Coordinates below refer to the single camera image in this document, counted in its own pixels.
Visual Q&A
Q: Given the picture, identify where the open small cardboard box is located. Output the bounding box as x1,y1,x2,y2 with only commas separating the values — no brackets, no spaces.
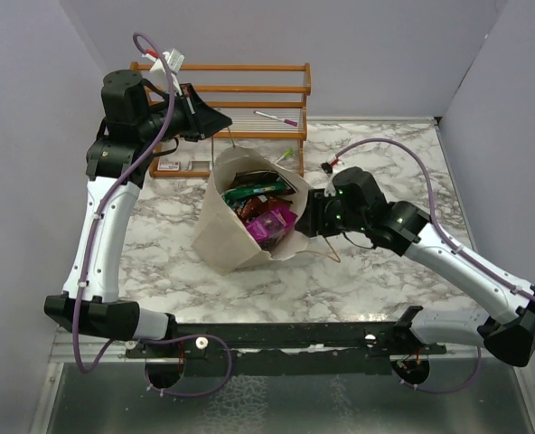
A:
188,160,212,172

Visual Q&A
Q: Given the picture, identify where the purple snack bag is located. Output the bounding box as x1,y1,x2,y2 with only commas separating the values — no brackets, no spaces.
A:
246,206,297,250

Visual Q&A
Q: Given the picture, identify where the green capped white marker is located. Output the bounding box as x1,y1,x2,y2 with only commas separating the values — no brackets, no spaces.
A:
275,148,294,165

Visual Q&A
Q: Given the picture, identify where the pink capped white marker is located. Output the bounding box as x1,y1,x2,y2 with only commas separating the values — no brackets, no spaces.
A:
253,110,298,127

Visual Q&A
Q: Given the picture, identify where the red white matchbox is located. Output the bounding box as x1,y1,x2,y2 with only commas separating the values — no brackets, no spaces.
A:
157,161,181,172

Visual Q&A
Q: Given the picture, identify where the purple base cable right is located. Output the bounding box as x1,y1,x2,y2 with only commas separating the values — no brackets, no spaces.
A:
398,347,483,394

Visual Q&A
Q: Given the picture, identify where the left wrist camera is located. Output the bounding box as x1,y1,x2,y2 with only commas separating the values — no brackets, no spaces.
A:
142,49,185,75

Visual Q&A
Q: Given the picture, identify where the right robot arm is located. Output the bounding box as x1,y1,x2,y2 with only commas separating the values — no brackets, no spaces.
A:
296,167,535,367

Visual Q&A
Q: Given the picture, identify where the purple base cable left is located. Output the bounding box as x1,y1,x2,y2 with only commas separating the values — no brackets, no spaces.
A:
144,336,236,400

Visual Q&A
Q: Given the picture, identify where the beige paper bag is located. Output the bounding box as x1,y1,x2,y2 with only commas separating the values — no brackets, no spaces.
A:
191,126,342,276

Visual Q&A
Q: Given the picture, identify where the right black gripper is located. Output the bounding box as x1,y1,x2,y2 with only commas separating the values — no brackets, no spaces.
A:
296,186,369,236

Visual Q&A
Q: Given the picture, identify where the red Doritos bag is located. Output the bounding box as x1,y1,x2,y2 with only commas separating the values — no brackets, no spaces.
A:
230,194,293,223

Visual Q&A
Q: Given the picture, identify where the green snack bag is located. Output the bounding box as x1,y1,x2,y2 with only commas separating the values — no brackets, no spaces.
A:
221,181,296,203

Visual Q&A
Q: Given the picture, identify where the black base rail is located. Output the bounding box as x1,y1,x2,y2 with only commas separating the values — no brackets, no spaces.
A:
126,307,446,377

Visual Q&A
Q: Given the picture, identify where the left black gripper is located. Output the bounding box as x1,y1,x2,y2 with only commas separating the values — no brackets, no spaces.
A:
136,81,231,145

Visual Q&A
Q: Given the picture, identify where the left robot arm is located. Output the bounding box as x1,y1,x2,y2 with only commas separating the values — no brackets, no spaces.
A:
43,70,232,357

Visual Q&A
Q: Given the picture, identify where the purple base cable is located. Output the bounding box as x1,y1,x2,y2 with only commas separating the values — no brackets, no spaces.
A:
144,336,236,400
398,347,483,394

